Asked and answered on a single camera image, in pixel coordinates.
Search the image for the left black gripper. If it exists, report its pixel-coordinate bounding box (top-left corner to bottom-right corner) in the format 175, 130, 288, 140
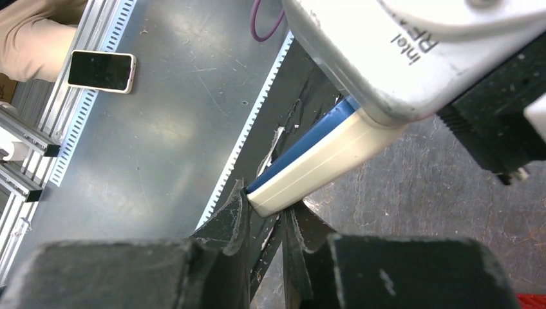
437, 33, 545, 185

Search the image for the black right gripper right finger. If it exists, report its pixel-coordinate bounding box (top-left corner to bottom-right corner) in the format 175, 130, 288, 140
282, 201, 519, 309

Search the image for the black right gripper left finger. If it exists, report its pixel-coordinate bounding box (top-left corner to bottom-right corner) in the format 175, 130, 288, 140
1, 179, 251, 308

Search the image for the blue phone with black screen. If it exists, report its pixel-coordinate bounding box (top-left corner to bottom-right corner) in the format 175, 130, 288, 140
246, 96, 360, 194

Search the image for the phone outside the cell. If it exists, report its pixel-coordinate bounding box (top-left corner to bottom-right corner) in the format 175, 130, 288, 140
67, 50, 137, 94

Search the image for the person in beige trousers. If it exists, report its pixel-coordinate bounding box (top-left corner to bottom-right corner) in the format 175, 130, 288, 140
1, 0, 88, 82

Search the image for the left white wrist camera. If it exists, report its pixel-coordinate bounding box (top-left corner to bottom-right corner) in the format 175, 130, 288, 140
283, 1, 545, 126

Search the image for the white toothed cable rail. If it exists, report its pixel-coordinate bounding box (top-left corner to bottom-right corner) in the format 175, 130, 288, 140
195, 30, 294, 230

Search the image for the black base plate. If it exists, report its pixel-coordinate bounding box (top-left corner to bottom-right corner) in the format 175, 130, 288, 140
214, 40, 339, 301

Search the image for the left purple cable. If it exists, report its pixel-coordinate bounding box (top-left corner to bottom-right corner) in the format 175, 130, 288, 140
250, 0, 286, 43

